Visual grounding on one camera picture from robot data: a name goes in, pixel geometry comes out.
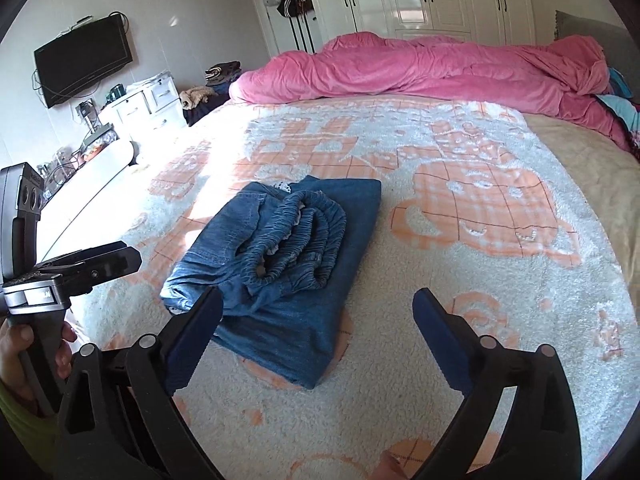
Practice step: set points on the blue denim pants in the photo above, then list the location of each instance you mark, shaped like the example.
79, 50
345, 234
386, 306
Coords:
280, 265

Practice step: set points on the white bed footboard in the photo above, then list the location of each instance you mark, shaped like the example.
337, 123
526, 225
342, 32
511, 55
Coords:
85, 185

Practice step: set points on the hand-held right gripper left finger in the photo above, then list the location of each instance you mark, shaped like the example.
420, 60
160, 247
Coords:
195, 340

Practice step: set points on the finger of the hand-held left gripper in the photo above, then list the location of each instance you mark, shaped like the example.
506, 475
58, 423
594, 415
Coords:
100, 262

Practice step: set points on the white door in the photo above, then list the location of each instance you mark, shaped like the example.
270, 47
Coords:
295, 35

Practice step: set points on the black wall television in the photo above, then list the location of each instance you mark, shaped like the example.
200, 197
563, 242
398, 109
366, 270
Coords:
82, 60

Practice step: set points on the pile of dark clothes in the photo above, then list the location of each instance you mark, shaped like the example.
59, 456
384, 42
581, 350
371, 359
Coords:
222, 72

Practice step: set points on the white drawer dresser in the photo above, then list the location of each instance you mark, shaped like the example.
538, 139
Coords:
145, 105

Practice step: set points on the white and orange printed blanket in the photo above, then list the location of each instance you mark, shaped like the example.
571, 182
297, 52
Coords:
450, 260

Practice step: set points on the person's left hand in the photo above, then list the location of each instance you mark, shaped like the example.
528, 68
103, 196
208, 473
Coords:
12, 360

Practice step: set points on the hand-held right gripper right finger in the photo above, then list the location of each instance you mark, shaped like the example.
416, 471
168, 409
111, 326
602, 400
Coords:
440, 340

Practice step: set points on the teal cloth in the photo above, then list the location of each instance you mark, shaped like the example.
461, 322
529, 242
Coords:
622, 102

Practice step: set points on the beige crumpled cloth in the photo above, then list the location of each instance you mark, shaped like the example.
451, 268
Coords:
196, 97

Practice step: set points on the grey headboard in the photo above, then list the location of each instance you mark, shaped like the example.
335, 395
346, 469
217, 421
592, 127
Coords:
585, 30

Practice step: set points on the beige bed sheet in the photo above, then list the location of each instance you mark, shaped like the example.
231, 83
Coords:
590, 160

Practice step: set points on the person's left forearm, green sleeve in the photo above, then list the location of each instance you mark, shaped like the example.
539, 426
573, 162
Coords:
25, 440

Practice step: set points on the pink duvet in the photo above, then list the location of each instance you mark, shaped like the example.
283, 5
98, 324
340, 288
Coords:
425, 67

